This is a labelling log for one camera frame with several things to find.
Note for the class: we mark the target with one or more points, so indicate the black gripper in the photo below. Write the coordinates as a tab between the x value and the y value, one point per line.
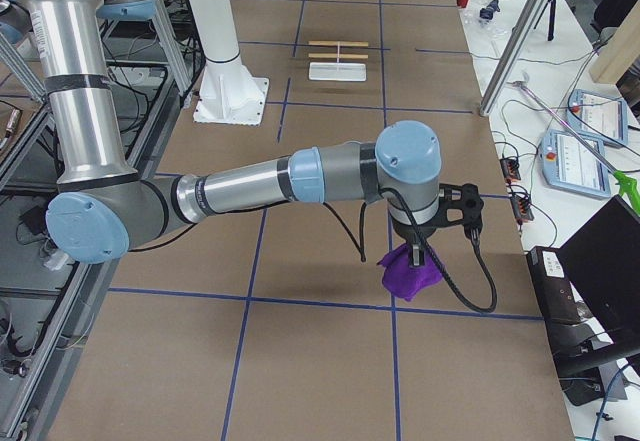
409	234

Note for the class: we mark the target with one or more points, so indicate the purple microfiber towel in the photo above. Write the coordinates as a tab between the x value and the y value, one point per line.
402	279

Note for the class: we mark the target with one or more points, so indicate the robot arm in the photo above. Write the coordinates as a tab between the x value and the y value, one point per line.
15	21
104	208

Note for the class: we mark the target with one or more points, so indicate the white rack base tray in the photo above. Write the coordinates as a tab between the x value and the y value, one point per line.
337	71

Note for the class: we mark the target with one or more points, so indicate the front wooden rack rod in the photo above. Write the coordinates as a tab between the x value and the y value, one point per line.
338	57

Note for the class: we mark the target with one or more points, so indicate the black computer box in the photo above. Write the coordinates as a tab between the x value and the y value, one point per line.
554	293

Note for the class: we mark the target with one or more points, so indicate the near teach pendant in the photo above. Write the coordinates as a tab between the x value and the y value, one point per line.
567	165

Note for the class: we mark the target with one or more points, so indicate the teach pendant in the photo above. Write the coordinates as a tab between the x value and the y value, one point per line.
602	116
567	165

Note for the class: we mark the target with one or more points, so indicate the black monitor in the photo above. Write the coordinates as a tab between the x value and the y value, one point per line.
601	260

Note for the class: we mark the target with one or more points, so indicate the far teach pendant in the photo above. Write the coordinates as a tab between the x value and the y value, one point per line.
602	116

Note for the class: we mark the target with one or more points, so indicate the blue handheld tool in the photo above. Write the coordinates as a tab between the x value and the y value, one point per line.
488	12

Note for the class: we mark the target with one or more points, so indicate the wooden beam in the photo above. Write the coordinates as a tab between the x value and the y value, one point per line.
622	48

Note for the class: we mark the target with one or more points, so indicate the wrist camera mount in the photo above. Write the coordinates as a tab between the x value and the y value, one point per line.
460	205

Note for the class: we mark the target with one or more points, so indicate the green handled reacher grabber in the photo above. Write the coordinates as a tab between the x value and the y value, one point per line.
627	185

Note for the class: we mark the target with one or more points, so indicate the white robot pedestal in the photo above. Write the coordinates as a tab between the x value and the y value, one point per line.
228	93

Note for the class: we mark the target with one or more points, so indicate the aluminium frame post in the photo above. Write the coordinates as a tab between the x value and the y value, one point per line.
531	11

